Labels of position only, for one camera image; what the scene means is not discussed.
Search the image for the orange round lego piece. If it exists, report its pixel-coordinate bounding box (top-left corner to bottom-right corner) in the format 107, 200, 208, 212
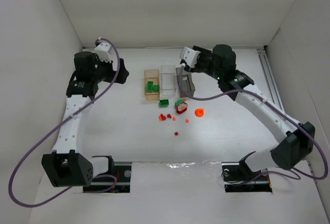
194, 108, 205, 118

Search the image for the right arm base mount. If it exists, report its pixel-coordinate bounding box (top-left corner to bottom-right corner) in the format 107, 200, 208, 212
221, 162, 272, 193

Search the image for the orange translucent container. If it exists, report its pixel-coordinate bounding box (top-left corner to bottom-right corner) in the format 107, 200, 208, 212
144, 69, 160, 101

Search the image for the green long lego brick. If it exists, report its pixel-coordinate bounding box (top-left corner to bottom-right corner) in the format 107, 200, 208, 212
145, 81, 153, 93

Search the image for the orange red lego piece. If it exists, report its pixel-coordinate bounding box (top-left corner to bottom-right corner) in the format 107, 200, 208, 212
159, 114, 167, 121

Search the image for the green sloped lego brick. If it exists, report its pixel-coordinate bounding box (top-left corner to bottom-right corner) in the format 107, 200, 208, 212
175, 100, 183, 107

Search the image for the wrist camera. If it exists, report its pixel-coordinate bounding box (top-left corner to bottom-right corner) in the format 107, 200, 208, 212
179, 47, 201, 68
94, 42, 112, 63

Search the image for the clear container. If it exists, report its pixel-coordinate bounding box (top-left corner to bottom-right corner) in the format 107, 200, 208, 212
160, 65, 177, 97

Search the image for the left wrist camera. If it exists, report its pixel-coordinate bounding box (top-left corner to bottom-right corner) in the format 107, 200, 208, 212
94, 42, 112, 63

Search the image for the green square lego brick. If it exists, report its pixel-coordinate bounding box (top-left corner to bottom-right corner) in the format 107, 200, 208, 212
159, 99, 169, 107

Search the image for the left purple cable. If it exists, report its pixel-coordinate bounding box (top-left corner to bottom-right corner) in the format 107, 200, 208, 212
7, 37, 121, 208

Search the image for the red flower lego piece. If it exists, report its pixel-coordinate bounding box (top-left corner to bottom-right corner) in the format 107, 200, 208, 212
176, 102, 188, 115

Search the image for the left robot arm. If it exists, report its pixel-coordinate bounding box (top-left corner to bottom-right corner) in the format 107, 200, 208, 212
41, 51, 129, 187

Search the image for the grey translucent container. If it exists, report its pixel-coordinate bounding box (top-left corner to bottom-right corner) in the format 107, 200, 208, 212
176, 67, 195, 96

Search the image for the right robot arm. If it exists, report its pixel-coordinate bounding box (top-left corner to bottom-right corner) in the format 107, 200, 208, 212
180, 44, 315, 184

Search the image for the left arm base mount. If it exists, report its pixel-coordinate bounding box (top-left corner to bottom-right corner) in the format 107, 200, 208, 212
82, 162, 132, 194

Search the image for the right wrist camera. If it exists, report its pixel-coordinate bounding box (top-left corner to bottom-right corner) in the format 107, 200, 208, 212
179, 47, 201, 68

